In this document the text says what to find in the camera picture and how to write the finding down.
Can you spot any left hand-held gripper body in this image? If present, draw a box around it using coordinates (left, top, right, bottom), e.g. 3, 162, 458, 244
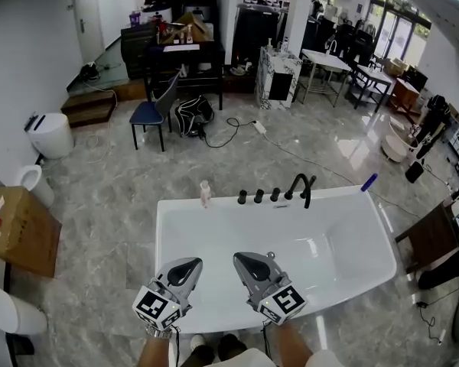
132, 278, 194, 332

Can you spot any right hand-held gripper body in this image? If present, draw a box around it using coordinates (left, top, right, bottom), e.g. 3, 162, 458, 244
246, 274, 309, 326

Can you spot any white bathtub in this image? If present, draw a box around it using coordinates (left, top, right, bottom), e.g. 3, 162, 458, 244
155, 184, 398, 335

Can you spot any pink white bottle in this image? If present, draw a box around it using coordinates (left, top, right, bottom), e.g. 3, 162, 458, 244
199, 180, 213, 209

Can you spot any person's left forearm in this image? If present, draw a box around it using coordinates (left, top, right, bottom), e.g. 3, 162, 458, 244
136, 325, 177, 367

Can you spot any person's right forearm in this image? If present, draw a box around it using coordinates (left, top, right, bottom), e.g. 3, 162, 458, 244
268, 320, 315, 367

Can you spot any silver wristwatch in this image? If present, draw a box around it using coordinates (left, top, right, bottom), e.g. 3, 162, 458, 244
145, 323, 174, 339

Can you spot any person's white shirt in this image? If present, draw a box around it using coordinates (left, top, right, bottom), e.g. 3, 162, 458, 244
213, 346, 347, 367

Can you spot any person's left leg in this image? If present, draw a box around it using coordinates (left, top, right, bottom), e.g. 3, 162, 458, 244
190, 333, 216, 367

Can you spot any person's leg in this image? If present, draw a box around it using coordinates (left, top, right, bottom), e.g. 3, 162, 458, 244
216, 330, 250, 363
190, 333, 216, 367

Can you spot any person's right leg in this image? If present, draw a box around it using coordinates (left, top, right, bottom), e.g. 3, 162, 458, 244
216, 330, 250, 363

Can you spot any black hand shower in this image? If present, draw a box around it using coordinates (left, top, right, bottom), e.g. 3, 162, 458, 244
302, 174, 317, 209

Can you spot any black curved faucet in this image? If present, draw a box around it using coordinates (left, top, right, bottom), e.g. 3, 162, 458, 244
284, 173, 309, 201

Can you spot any white ceramic basin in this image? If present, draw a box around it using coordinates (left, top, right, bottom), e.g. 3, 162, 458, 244
0, 248, 49, 367

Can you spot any brown cardboard box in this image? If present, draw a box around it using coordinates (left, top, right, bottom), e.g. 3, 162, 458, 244
0, 185, 63, 279

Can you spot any blue grey chair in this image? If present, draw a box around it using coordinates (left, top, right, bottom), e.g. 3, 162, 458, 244
129, 72, 181, 153

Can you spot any black bag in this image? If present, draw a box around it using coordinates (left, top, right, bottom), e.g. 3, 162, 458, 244
174, 95, 216, 139

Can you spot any dark wooden table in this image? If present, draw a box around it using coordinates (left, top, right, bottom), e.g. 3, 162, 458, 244
395, 200, 459, 275

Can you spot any white toilet bowl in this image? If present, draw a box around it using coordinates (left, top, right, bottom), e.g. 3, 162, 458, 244
14, 164, 56, 209

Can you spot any small white tub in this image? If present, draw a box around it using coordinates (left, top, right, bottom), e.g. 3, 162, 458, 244
389, 119, 420, 145
381, 134, 411, 164

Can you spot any black box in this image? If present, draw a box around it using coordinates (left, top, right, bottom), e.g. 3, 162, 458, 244
405, 161, 425, 184

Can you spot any white trash bin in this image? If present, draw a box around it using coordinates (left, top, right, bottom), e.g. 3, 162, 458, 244
24, 112, 75, 160

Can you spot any wooden step platform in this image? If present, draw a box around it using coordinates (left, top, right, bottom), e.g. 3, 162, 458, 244
60, 89, 118, 128

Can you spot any marble vanity cabinet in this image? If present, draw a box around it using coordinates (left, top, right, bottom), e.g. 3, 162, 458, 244
256, 45, 303, 112

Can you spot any white sink table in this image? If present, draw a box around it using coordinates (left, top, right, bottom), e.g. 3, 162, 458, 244
296, 48, 352, 109

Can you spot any black desk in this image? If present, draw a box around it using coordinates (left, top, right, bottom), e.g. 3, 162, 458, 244
144, 41, 226, 111

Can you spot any black-framed white table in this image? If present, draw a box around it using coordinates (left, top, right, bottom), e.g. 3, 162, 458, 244
347, 63, 394, 113

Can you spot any dark drawer cabinet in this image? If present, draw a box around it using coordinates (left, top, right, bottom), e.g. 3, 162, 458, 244
120, 21, 158, 80

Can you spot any wooden side table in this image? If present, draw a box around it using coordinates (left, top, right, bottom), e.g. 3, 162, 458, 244
389, 77, 422, 115

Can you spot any black wardrobe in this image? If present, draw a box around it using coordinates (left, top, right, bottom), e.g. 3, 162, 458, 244
232, 4, 281, 68

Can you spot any white door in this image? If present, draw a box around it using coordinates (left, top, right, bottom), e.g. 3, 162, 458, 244
73, 0, 106, 65

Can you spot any glass window front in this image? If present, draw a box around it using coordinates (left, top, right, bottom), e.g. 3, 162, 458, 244
370, 0, 432, 65

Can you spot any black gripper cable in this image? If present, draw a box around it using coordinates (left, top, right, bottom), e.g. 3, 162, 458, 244
171, 325, 181, 367
261, 318, 272, 359

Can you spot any black charger with cable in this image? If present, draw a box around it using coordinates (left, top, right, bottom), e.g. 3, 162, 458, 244
415, 300, 449, 346

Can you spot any black floor cable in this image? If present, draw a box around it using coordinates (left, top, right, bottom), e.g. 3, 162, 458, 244
201, 117, 258, 149

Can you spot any black cable reel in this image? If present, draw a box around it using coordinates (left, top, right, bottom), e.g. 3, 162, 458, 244
78, 61, 101, 83

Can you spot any wooden frame model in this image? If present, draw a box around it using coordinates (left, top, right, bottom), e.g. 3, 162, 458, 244
162, 11, 214, 46

